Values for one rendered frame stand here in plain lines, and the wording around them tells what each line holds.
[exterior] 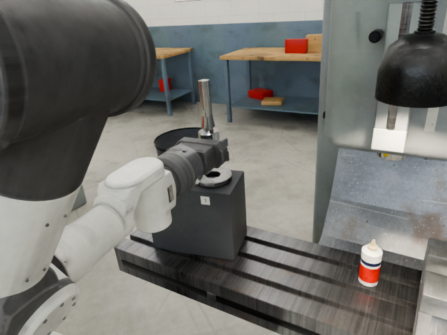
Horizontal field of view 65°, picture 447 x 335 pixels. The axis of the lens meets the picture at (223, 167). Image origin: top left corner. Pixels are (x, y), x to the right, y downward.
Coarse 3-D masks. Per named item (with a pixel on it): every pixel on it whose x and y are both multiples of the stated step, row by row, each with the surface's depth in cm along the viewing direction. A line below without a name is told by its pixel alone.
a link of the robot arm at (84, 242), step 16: (96, 208) 52; (80, 224) 48; (96, 224) 49; (112, 224) 50; (64, 240) 45; (80, 240) 46; (96, 240) 48; (112, 240) 50; (64, 256) 44; (80, 256) 45; (96, 256) 48; (64, 272) 43; (80, 272) 45
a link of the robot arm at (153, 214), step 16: (176, 160) 64; (176, 176) 63; (192, 176) 66; (144, 192) 58; (160, 192) 59; (176, 192) 64; (144, 208) 59; (160, 208) 60; (144, 224) 60; (160, 224) 61
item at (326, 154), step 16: (320, 80) 98; (320, 96) 99; (320, 112) 101; (320, 128) 103; (320, 144) 105; (320, 160) 107; (336, 160) 104; (320, 176) 109; (320, 192) 111; (320, 208) 114; (320, 224) 116
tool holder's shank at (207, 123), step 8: (200, 80) 73; (208, 80) 73; (200, 88) 73; (208, 88) 74; (200, 96) 74; (208, 96) 74; (200, 104) 75; (208, 104) 75; (208, 112) 75; (208, 120) 76; (208, 128) 76
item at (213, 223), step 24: (216, 168) 86; (192, 192) 80; (216, 192) 78; (240, 192) 85; (192, 216) 83; (216, 216) 81; (240, 216) 87; (168, 240) 89; (192, 240) 86; (216, 240) 84; (240, 240) 88
